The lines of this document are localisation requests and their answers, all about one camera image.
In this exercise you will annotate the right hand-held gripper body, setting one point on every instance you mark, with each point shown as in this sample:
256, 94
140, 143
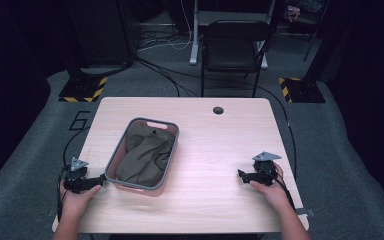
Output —
264, 171

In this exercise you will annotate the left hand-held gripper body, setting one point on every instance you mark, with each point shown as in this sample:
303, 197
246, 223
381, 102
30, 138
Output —
76, 178

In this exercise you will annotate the pink basket with grey rim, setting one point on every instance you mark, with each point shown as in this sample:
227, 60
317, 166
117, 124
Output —
136, 190

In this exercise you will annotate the olive green cloth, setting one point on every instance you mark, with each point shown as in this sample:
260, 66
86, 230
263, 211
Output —
145, 158

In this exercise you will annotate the person's left hand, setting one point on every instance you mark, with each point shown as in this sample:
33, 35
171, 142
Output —
75, 201

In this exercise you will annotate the person's right hand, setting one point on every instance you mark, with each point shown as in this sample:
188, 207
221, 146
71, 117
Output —
275, 195

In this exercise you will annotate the grey tape piece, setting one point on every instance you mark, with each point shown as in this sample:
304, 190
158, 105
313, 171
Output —
305, 212
50, 212

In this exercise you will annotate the black stand base striped edge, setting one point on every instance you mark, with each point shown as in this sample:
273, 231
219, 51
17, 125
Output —
81, 90
305, 91

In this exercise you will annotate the black folding chair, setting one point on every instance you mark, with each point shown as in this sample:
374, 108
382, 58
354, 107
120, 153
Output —
233, 50

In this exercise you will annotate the black tripod leg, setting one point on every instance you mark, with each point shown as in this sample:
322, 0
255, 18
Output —
311, 43

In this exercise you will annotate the black cabinet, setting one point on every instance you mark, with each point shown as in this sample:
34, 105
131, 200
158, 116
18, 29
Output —
105, 33

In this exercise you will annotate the red and white clutter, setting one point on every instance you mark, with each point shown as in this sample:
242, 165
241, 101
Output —
293, 13

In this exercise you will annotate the white metal desk frame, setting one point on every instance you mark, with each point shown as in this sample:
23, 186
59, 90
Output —
194, 50

